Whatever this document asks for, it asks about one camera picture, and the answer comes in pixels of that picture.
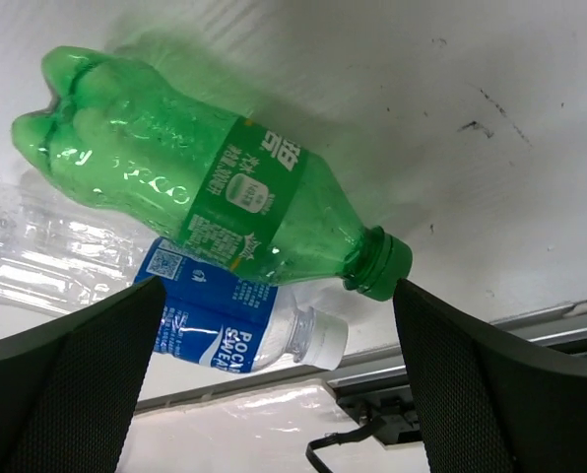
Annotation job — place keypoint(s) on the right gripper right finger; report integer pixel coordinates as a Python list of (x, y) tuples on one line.
[(487, 400)]

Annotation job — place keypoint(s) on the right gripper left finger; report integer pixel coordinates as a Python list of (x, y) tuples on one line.
[(69, 387)]

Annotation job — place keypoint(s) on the Pocari Sweat clear bottle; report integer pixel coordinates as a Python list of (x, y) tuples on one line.
[(57, 257)]

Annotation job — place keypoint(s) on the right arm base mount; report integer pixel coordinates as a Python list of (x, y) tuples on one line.
[(384, 409)]

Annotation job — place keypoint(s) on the green plastic soda bottle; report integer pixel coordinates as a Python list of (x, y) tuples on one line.
[(119, 136)]

